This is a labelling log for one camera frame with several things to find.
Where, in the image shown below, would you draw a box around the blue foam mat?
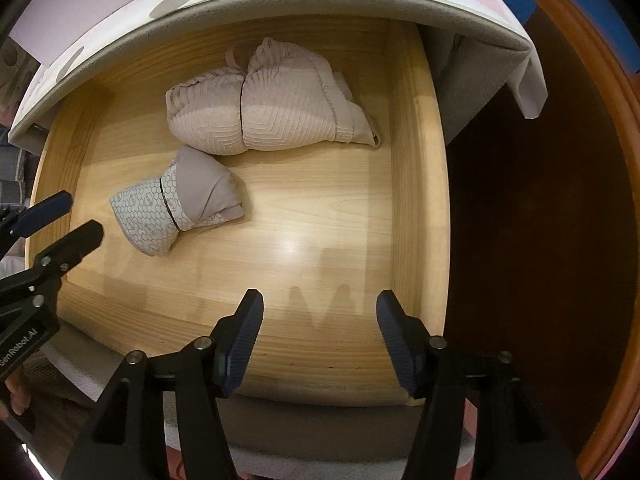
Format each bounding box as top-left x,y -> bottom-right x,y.
492,0 -> 640,76

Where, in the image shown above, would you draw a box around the grey checked cloth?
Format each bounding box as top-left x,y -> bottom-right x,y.
0,146 -> 30,207

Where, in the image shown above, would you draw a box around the person's left hand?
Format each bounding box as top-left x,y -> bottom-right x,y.
0,369 -> 33,419

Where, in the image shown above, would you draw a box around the brown wooden frame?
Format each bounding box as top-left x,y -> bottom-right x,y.
510,0 -> 640,480

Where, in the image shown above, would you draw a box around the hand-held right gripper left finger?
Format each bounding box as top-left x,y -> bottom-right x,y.
60,288 -> 265,480

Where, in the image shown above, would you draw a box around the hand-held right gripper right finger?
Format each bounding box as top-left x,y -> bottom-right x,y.
376,289 -> 581,480

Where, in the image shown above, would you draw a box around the beige lace bra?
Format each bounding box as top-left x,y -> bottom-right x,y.
165,36 -> 382,156

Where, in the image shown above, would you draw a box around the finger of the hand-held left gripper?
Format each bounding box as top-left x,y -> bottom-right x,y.
0,220 -> 105,317
0,191 -> 74,256

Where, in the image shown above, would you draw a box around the beige honeycomb patterned bra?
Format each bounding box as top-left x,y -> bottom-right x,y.
110,146 -> 247,258

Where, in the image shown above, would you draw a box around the wooden drawer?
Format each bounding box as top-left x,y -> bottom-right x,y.
25,12 -> 477,477

